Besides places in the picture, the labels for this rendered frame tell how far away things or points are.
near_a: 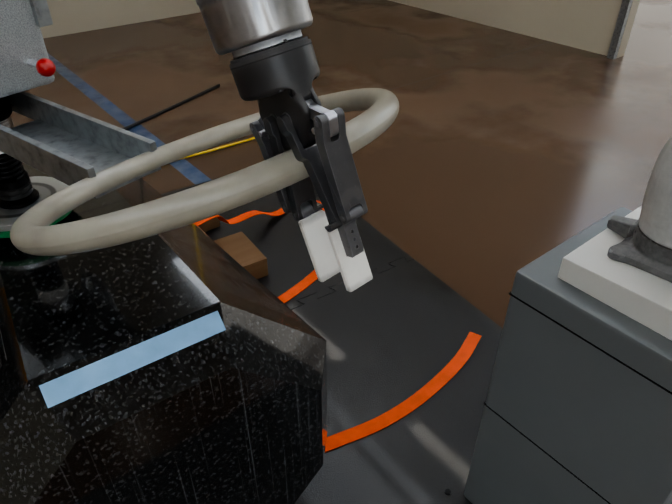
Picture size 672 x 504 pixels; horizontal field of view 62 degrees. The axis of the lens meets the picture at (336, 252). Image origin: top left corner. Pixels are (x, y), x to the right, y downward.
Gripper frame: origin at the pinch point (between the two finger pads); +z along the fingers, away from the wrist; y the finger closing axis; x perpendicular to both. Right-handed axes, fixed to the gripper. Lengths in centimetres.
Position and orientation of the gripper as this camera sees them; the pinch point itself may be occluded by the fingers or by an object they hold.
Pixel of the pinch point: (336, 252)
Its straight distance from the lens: 56.4
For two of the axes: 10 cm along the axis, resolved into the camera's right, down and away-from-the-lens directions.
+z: 2.9, 8.9, 3.6
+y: -5.6, -1.5, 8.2
